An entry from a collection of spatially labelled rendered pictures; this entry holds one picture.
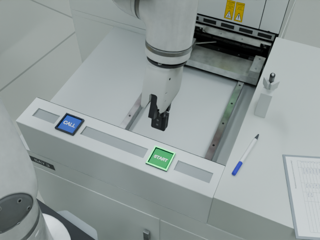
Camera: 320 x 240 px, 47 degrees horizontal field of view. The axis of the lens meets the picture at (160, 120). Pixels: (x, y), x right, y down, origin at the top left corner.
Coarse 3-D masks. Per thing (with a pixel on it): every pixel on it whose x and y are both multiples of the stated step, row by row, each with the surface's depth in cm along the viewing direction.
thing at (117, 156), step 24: (24, 120) 97; (48, 120) 98; (96, 120) 97; (48, 144) 99; (72, 144) 93; (96, 144) 92; (120, 144) 93; (144, 144) 92; (96, 168) 97; (120, 168) 91; (144, 168) 88; (192, 168) 88; (216, 168) 88; (144, 192) 96; (168, 192) 90; (192, 192) 85; (192, 216) 94
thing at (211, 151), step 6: (240, 84) 121; (234, 90) 119; (240, 90) 119; (234, 96) 118; (234, 102) 116; (228, 108) 114; (228, 114) 113; (222, 120) 111; (228, 120) 112; (222, 126) 110; (216, 132) 108; (222, 132) 108; (216, 138) 107; (210, 144) 106; (216, 144) 106; (210, 150) 104; (210, 156) 103
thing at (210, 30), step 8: (200, 24) 126; (208, 24) 126; (208, 32) 127; (216, 32) 126; (224, 32) 124; (232, 32) 123; (200, 40) 132; (240, 40) 124; (248, 40) 123; (256, 40) 121; (264, 40) 121; (208, 48) 132; (216, 48) 130; (224, 48) 129; (232, 48) 129; (264, 48) 122; (240, 56) 129; (248, 56) 127; (264, 56) 126; (264, 64) 127
